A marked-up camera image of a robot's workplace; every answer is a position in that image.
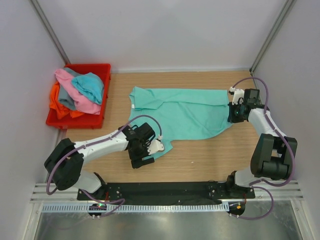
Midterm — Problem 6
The corner aluminium post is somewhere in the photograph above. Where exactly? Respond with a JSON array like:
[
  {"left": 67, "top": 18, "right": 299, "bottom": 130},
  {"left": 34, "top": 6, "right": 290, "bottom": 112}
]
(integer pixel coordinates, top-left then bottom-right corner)
[
  {"left": 29, "top": 0, "right": 71, "bottom": 65},
  {"left": 249, "top": 0, "right": 297, "bottom": 75}
]

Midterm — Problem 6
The orange t shirt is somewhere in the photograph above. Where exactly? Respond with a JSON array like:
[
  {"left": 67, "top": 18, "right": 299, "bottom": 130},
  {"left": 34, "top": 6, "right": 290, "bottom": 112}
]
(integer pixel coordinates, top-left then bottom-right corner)
[{"left": 49, "top": 81, "right": 85, "bottom": 120}]

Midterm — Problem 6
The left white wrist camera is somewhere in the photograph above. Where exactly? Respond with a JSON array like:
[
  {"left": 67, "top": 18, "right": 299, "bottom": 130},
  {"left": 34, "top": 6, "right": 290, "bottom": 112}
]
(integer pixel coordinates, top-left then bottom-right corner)
[{"left": 147, "top": 135, "right": 165, "bottom": 155}]

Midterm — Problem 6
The teal green t shirt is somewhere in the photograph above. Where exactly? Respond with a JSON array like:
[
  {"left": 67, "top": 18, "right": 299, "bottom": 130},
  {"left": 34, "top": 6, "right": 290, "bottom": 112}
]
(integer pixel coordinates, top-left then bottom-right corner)
[{"left": 129, "top": 86, "right": 232, "bottom": 159}]

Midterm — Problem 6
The pink t shirt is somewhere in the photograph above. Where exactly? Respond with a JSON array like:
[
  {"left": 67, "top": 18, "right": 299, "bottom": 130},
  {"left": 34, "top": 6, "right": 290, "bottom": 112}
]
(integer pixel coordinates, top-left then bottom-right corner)
[{"left": 54, "top": 68, "right": 101, "bottom": 115}]

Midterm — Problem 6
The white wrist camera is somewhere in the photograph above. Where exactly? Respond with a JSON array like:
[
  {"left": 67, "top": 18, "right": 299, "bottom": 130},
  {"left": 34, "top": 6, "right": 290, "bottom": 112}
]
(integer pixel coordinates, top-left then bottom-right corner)
[
  {"left": 229, "top": 87, "right": 245, "bottom": 106},
  {"left": 147, "top": 135, "right": 165, "bottom": 155}
]

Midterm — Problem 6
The red plastic bin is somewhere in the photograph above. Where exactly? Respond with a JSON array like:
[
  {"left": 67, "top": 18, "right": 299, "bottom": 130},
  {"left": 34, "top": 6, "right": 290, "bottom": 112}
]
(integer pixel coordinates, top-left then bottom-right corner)
[{"left": 46, "top": 63, "right": 111, "bottom": 129}]

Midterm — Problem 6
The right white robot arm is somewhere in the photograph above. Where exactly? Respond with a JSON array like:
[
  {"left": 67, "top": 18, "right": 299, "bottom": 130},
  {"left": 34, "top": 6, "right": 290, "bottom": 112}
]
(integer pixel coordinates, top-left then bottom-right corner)
[{"left": 225, "top": 87, "right": 298, "bottom": 198}]

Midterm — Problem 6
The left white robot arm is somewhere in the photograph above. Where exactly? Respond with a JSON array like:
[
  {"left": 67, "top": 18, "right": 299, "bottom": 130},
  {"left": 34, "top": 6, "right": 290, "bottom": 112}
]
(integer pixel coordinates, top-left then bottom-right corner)
[{"left": 44, "top": 123, "right": 164, "bottom": 200}]

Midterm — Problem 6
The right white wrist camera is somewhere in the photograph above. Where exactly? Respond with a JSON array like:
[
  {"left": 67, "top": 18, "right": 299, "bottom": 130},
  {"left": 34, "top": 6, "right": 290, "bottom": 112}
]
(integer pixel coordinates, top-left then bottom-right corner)
[{"left": 229, "top": 87, "right": 245, "bottom": 106}]

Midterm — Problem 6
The grey t shirt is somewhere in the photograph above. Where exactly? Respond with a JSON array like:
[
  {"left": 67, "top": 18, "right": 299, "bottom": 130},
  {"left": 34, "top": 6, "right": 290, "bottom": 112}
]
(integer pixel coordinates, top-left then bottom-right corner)
[{"left": 58, "top": 67, "right": 80, "bottom": 111}]

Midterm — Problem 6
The sky blue t shirt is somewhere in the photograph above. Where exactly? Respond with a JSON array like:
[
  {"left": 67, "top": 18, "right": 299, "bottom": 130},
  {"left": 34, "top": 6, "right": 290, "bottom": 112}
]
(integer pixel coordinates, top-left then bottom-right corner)
[{"left": 71, "top": 72, "right": 104, "bottom": 105}]

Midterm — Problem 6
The slotted cable duct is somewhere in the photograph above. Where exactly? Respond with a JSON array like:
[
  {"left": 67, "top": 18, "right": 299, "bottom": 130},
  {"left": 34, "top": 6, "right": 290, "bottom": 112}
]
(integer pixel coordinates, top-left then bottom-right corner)
[{"left": 41, "top": 202, "right": 229, "bottom": 214}]

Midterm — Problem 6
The left corner aluminium post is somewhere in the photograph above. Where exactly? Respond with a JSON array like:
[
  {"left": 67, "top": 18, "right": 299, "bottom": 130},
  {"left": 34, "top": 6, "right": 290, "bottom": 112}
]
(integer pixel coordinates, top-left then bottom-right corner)
[{"left": 29, "top": 0, "right": 71, "bottom": 65}]

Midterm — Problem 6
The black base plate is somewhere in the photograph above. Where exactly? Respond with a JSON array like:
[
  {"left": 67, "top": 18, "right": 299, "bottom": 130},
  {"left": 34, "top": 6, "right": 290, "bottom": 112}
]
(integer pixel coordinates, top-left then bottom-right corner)
[{"left": 92, "top": 180, "right": 255, "bottom": 206}]

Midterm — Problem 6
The aluminium frame rail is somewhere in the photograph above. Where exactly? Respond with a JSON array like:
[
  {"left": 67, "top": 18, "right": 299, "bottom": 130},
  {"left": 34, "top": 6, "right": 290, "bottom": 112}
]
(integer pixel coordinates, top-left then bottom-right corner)
[{"left": 29, "top": 182, "right": 81, "bottom": 203}]

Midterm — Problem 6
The right corner aluminium post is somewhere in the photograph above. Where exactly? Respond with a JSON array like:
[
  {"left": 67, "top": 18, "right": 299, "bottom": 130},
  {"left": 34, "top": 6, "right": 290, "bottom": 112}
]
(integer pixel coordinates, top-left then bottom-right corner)
[{"left": 249, "top": 0, "right": 297, "bottom": 75}]

